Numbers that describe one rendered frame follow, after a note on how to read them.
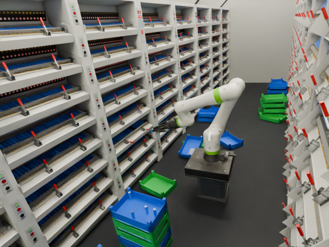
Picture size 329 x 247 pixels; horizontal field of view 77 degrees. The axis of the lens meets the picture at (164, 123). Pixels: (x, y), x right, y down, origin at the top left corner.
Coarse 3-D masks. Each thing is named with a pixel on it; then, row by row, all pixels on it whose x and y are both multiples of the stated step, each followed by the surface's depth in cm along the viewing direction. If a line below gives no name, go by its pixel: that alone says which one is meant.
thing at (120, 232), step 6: (168, 222) 137; (120, 234) 136; (126, 234) 132; (162, 234) 130; (132, 240) 132; (138, 240) 128; (144, 240) 132; (144, 246) 128; (150, 246) 124; (156, 246) 125
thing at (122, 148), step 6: (138, 120) 224; (144, 120) 221; (150, 120) 220; (144, 126) 215; (150, 126) 217; (138, 132) 205; (144, 132) 209; (132, 138) 195; (138, 138) 201; (126, 144) 187; (132, 144) 194; (120, 150) 178
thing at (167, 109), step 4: (168, 100) 272; (172, 100) 272; (176, 100) 275; (180, 100) 274; (164, 104) 260; (168, 104) 261; (172, 104) 262; (156, 108) 248; (160, 108) 250; (164, 108) 254; (168, 108) 257; (172, 108) 259; (156, 112) 239; (160, 112) 246; (164, 112) 247; (168, 112) 249; (160, 116) 238; (164, 116) 242; (160, 120) 234
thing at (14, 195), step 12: (0, 156) 101; (0, 168) 101; (12, 180) 106; (0, 192) 102; (12, 192) 107; (24, 204) 113; (12, 216) 108; (24, 228) 114; (36, 228) 120; (24, 240) 115
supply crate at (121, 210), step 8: (136, 192) 142; (120, 200) 138; (128, 200) 143; (136, 200) 142; (144, 200) 141; (152, 200) 138; (160, 200) 134; (112, 208) 129; (120, 208) 137; (128, 208) 136; (136, 208) 135; (144, 208) 135; (152, 208) 134; (160, 208) 133; (112, 216) 131; (120, 216) 127; (128, 216) 130; (136, 216) 130; (144, 216) 129; (152, 216) 128; (160, 216) 126; (136, 224) 122; (144, 224) 118; (152, 224) 118
